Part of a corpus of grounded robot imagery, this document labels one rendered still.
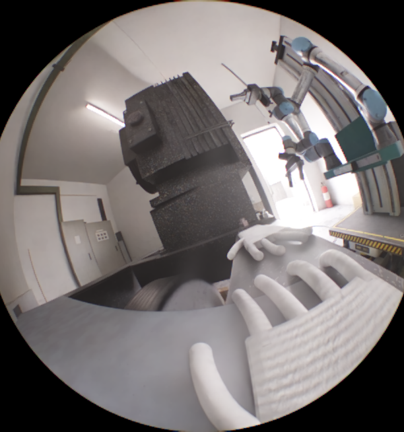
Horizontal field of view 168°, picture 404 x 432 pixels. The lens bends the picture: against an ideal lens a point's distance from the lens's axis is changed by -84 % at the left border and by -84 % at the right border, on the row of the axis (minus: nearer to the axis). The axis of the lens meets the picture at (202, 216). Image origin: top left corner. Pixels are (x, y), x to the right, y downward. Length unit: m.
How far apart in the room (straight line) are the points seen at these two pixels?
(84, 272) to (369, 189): 4.02
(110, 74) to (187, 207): 2.11
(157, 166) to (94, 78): 1.94
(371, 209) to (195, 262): 1.25
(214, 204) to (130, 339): 0.46
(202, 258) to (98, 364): 0.55
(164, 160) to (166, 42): 1.91
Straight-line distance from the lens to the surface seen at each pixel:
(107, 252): 3.56
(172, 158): 0.57
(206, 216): 0.51
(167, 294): 0.36
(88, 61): 2.23
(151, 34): 2.19
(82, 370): 0.16
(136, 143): 0.60
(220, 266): 0.61
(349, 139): 1.13
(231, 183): 0.50
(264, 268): 0.19
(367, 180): 1.23
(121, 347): 0.16
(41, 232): 3.41
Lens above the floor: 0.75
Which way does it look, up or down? 2 degrees up
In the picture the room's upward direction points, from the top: 22 degrees counter-clockwise
